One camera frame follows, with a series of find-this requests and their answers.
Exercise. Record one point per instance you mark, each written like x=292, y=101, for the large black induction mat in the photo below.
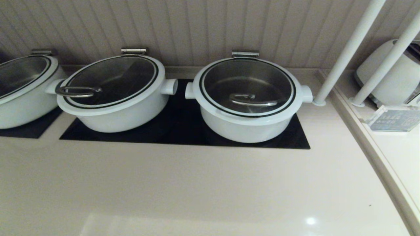
x=183, y=131

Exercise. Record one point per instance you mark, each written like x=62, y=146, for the white pot with steel insert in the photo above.
x=242, y=131

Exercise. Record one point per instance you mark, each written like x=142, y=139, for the white round pole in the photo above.
x=347, y=52
x=384, y=65

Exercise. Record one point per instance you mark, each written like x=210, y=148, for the small black induction mat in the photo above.
x=32, y=129

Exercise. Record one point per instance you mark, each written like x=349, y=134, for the glass lid with white rim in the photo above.
x=223, y=82
x=124, y=75
x=19, y=72

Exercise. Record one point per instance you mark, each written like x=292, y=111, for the white toaster appliance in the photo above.
x=397, y=82

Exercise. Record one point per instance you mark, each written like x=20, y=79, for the clear acrylic sign holder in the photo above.
x=393, y=119

